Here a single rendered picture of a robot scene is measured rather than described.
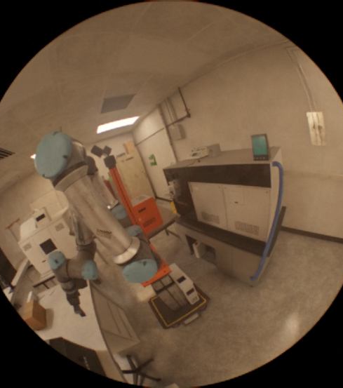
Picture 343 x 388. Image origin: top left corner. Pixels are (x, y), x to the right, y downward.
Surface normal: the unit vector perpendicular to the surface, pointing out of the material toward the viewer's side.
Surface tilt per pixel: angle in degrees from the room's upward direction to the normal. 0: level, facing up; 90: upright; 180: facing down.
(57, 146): 83
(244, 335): 0
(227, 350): 0
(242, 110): 90
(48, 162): 82
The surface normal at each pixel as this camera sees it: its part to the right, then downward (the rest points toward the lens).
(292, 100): -0.76, 0.43
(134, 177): 0.58, 0.11
